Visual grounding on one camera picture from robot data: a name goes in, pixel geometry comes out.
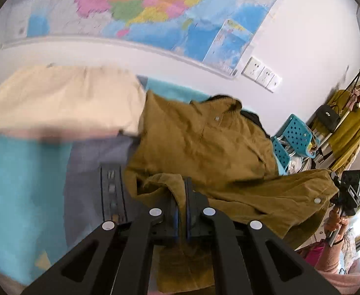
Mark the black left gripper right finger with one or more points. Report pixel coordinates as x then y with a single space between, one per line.
248 258

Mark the mustard hanging garment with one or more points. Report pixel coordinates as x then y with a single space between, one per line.
341 149

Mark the black handbag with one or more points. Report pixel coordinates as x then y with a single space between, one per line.
328 117

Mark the turquoise perforated plastic basket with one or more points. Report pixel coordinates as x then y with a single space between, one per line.
293 144

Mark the turquoise bed sheet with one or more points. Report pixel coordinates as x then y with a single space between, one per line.
32 180

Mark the pink pillow under cream pillow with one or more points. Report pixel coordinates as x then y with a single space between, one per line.
52 135

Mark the olive brown button jacket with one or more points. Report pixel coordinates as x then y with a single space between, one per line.
230 160

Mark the pink sleeve forearm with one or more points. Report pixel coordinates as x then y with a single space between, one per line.
325 260

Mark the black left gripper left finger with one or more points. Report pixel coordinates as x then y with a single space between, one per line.
114 258

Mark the white wall socket panel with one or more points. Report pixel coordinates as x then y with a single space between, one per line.
261 74

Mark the person's right hand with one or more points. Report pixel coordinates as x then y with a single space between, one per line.
336 223

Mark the grey patterned blanket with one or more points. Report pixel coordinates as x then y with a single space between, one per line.
95 190

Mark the colourful wall map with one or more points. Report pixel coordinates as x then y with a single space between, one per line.
215 33

